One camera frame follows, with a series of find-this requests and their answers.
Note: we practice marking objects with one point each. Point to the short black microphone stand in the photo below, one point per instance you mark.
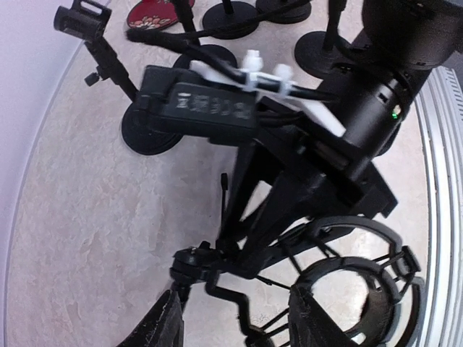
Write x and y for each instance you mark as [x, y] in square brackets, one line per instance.
[230, 13]

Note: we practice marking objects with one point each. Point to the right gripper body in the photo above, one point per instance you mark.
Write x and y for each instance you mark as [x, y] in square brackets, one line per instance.
[308, 148]

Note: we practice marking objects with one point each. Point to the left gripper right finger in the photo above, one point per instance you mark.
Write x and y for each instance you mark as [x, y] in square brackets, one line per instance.
[310, 325]

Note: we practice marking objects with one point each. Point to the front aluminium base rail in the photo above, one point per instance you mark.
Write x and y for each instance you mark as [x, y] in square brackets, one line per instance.
[439, 110]

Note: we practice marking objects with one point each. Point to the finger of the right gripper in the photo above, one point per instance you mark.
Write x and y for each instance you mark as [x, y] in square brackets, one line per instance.
[288, 200]
[257, 161]

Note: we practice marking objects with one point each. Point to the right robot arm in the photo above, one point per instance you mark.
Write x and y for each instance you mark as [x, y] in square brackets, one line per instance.
[375, 81]

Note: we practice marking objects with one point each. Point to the red patterned plate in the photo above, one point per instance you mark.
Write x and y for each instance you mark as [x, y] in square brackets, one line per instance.
[152, 14]

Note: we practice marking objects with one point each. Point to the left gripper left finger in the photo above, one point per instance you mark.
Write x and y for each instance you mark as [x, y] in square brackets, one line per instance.
[162, 326]

